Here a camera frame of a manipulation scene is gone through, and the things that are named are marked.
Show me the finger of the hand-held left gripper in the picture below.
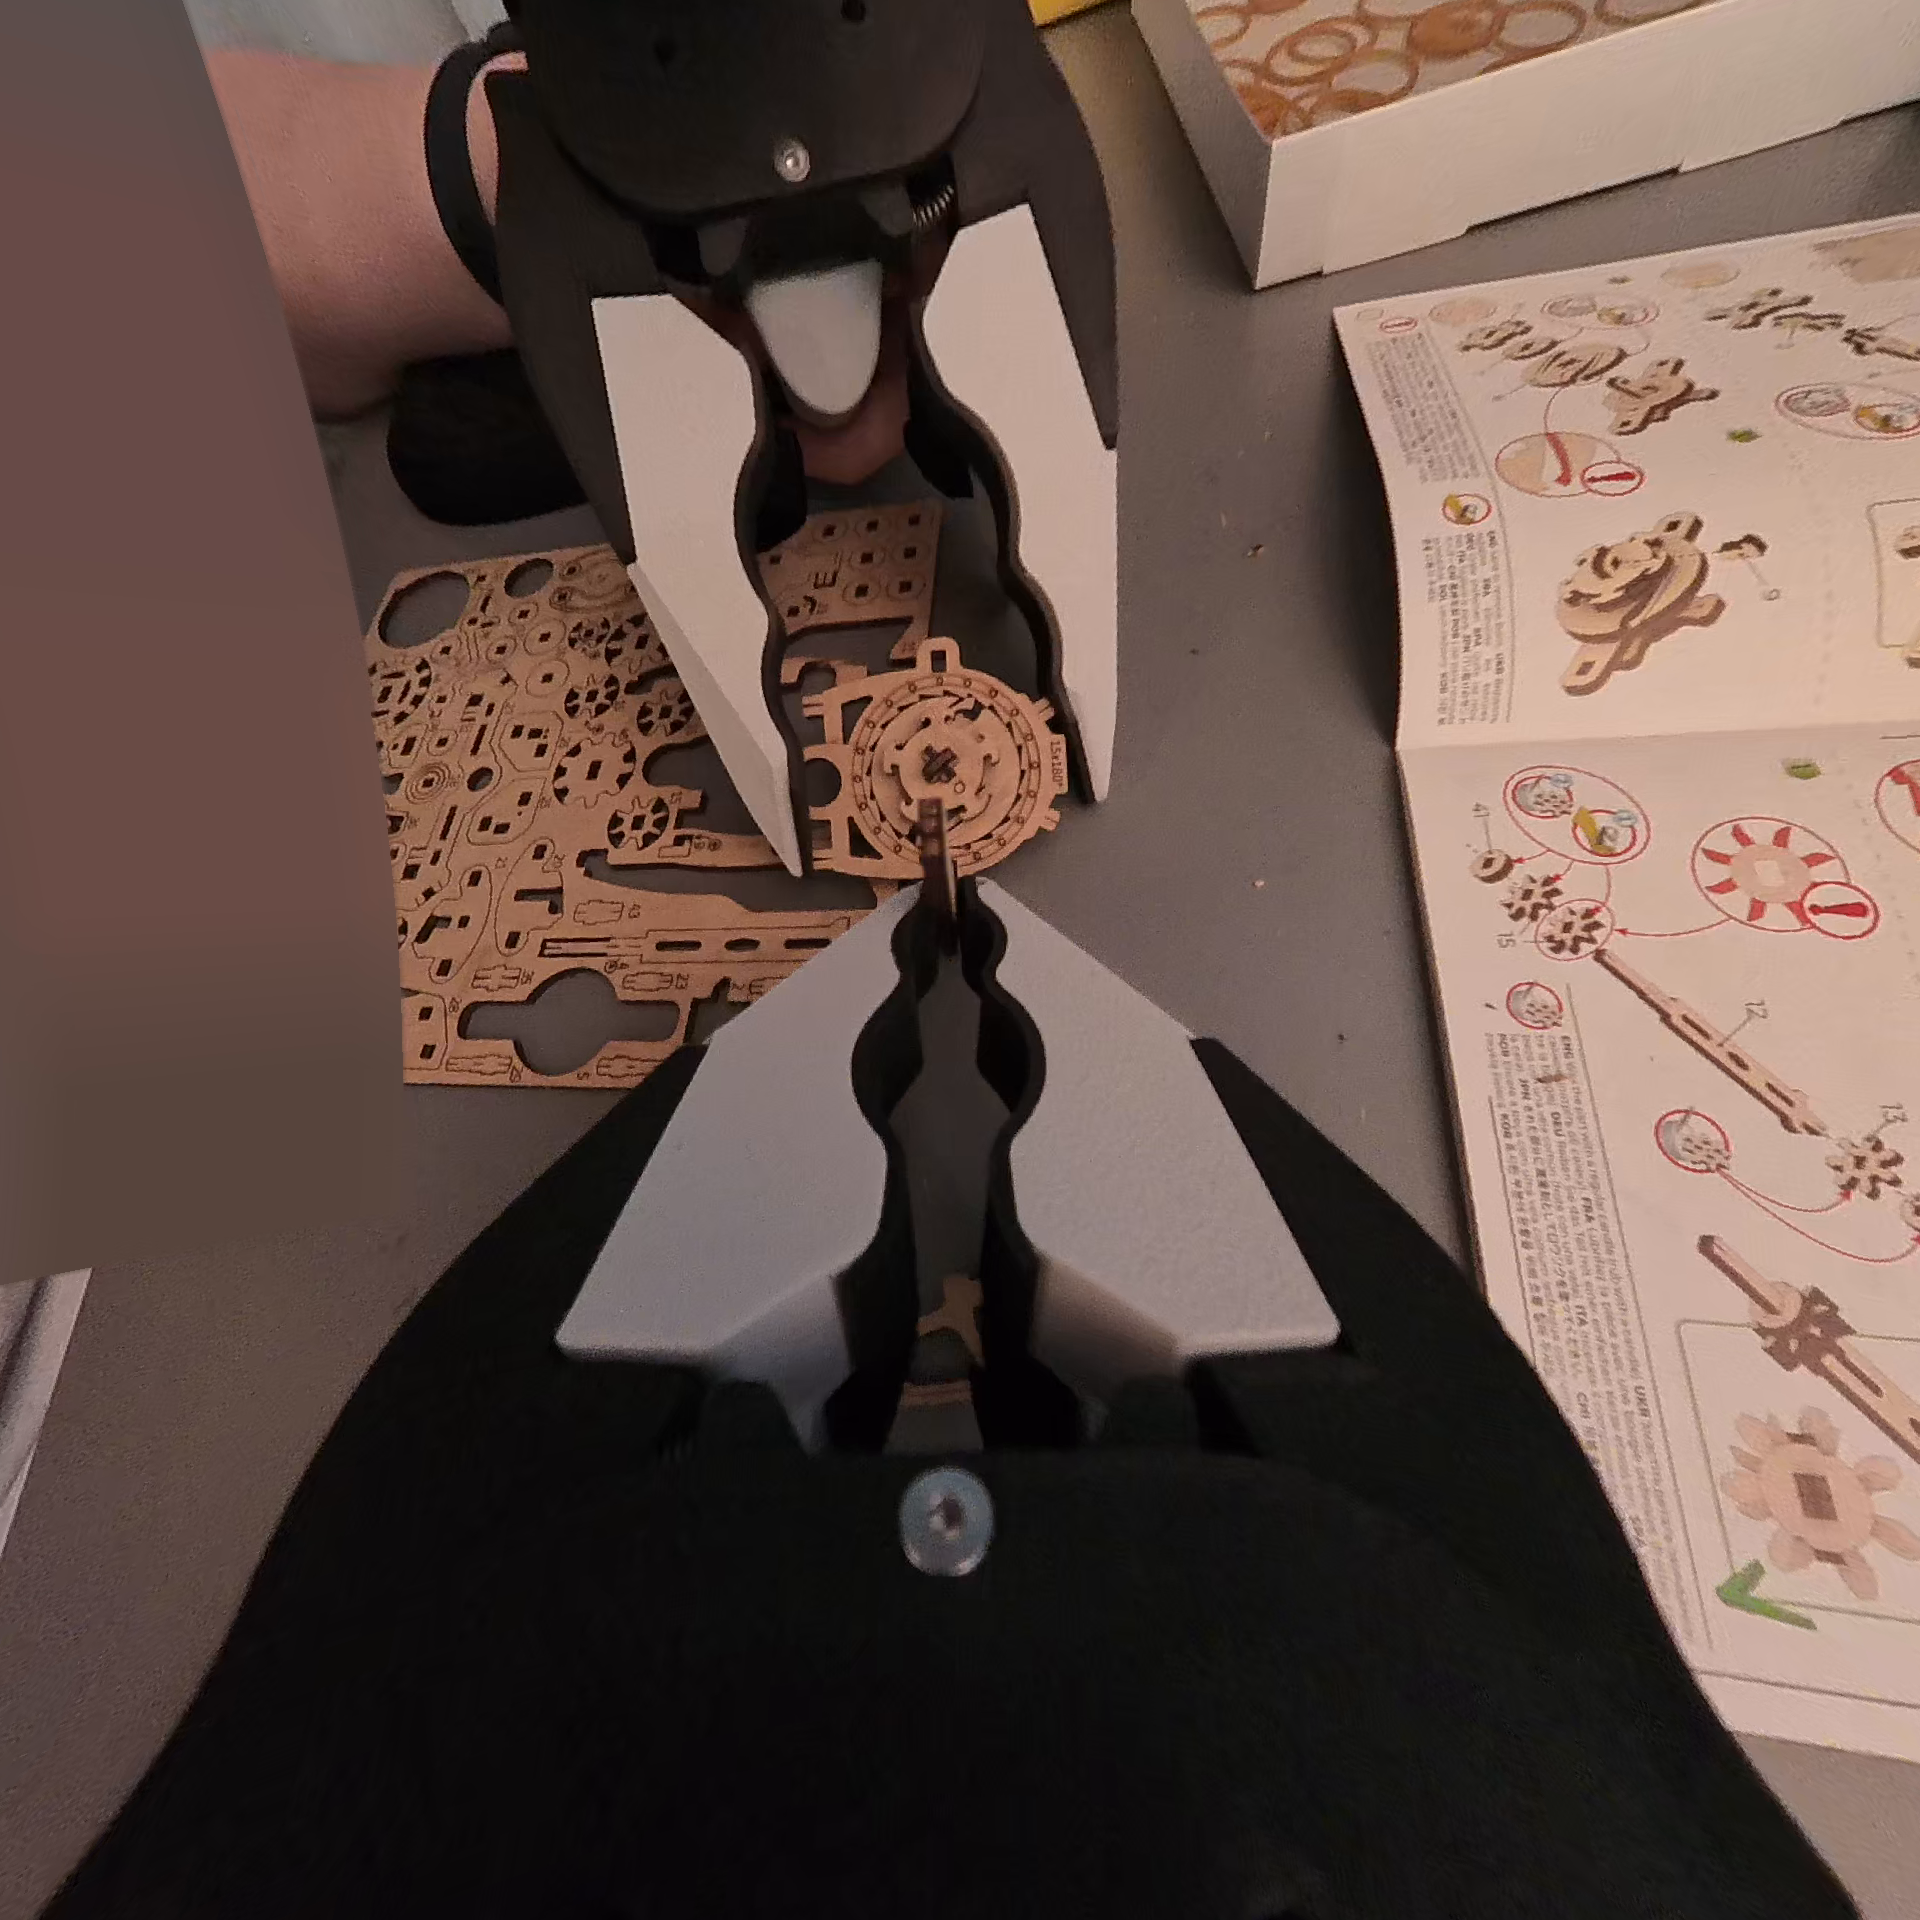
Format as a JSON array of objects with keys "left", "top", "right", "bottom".
[
  {"left": 897, "top": 198, "right": 1120, "bottom": 807},
  {"left": 591, "top": 287, "right": 819, "bottom": 881}
]

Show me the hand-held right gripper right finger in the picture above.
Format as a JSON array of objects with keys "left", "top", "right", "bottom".
[{"left": 958, "top": 878, "right": 1343, "bottom": 1450}]

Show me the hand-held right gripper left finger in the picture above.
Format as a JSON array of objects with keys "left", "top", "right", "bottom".
[{"left": 557, "top": 878, "right": 946, "bottom": 1454}]

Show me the round wooden gear disc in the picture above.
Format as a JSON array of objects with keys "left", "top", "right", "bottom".
[{"left": 791, "top": 638, "right": 1071, "bottom": 886}]

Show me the laser-cut wooden parts sheet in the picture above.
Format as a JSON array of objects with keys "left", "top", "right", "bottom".
[{"left": 365, "top": 498, "right": 952, "bottom": 1089}]

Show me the small wooden axle stick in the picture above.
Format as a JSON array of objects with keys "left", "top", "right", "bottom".
[{"left": 914, "top": 798, "right": 970, "bottom": 965}]

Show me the person's left forearm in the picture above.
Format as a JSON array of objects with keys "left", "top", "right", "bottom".
[{"left": 195, "top": 0, "right": 519, "bottom": 424}]

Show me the person's left hand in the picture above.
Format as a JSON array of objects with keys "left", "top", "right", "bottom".
[{"left": 797, "top": 409, "right": 912, "bottom": 489}]

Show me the black oval cushion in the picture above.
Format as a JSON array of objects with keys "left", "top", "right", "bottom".
[{"left": 385, "top": 350, "right": 594, "bottom": 529}]

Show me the pile of tan rings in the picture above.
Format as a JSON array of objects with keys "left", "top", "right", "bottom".
[{"left": 1192, "top": 0, "right": 1787, "bottom": 139}]

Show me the white cardboard tray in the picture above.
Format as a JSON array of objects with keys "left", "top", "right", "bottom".
[{"left": 1130, "top": 0, "right": 1920, "bottom": 290}]

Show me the illustrated instruction booklet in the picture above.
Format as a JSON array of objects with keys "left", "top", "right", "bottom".
[{"left": 1334, "top": 210, "right": 1920, "bottom": 1769}]

